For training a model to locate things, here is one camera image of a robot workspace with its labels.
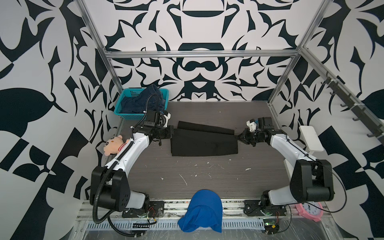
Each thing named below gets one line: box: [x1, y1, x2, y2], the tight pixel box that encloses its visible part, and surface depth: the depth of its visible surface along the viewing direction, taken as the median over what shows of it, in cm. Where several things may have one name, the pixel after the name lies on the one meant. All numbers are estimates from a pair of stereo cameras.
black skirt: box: [170, 120, 239, 157], surface depth 93 cm
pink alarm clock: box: [294, 201, 324, 222], surface depth 71 cm
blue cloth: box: [177, 189, 223, 233], surface depth 70 cm
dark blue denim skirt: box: [120, 84, 165, 114], surface depth 114 cm
